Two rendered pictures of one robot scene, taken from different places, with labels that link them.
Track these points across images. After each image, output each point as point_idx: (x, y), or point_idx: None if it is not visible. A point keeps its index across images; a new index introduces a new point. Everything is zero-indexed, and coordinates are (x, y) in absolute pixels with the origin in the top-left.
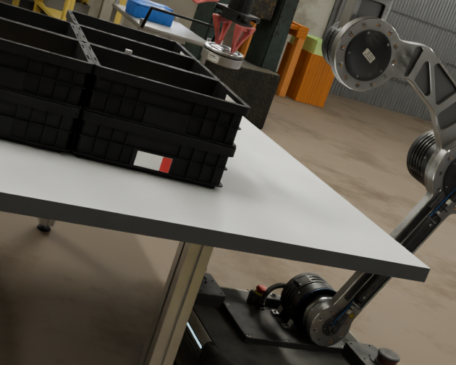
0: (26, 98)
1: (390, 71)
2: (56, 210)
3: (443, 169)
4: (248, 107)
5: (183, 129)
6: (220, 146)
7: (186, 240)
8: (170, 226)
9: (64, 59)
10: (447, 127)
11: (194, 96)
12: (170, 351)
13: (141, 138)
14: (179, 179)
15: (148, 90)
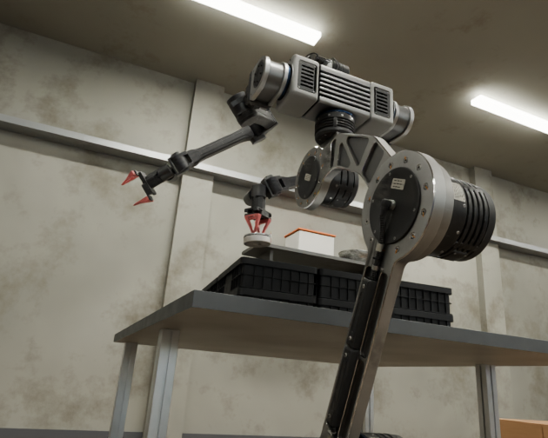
0: None
1: (321, 174)
2: (131, 328)
3: (367, 215)
4: (242, 256)
5: (230, 289)
6: (235, 289)
7: (143, 327)
8: (142, 321)
9: (213, 281)
10: (373, 175)
11: (230, 267)
12: (147, 425)
13: None
14: None
15: (223, 275)
